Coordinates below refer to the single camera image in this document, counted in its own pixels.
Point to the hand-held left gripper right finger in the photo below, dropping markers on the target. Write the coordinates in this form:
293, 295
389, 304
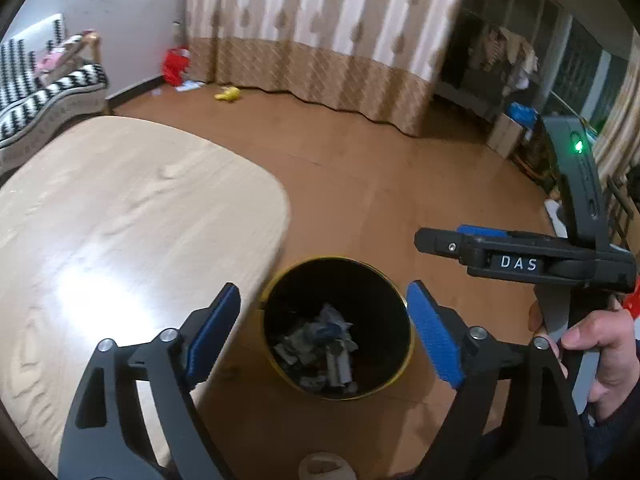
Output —
432, 335

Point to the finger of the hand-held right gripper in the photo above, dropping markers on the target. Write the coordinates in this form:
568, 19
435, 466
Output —
440, 242
480, 231

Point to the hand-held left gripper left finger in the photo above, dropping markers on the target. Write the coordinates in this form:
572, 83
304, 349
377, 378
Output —
215, 330

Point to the black round trash bin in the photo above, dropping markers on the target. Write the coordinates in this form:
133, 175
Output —
382, 320

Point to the person's right forearm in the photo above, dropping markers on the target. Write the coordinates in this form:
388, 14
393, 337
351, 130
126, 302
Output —
607, 450

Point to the person's right hand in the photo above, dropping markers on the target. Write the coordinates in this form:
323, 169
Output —
612, 345

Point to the white roll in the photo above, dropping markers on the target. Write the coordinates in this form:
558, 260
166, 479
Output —
555, 212

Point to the beige curtain with lattice hem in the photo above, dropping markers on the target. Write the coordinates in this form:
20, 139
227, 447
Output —
617, 130

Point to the cardboard box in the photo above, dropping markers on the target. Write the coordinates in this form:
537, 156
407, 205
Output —
505, 135

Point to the blue plastic bag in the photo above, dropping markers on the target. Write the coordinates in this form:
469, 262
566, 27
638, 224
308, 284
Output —
522, 114

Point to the pile of paper scraps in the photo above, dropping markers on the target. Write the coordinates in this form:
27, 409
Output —
320, 345

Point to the red plastic stool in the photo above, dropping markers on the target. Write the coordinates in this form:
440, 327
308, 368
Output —
634, 305

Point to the hanging beige clothes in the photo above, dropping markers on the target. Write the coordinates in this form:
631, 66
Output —
515, 55

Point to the beige slipper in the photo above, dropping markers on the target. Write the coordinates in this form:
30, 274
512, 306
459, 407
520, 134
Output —
327, 467

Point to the yellow toy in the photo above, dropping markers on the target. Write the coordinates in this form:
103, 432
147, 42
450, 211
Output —
227, 94

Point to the white paper sheets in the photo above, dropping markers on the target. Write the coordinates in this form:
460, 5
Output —
189, 86

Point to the beige leaf pattern curtain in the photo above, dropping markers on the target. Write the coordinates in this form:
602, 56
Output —
325, 15

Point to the red plastic bag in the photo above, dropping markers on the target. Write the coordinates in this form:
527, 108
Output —
176, 66

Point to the black and white striped sofa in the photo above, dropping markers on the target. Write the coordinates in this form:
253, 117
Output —
40, 95

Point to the pink clothes bundle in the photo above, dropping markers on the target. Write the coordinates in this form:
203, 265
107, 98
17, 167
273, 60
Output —
60, 55

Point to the window with metal frame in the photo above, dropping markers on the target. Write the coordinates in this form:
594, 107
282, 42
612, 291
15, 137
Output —
560, 50

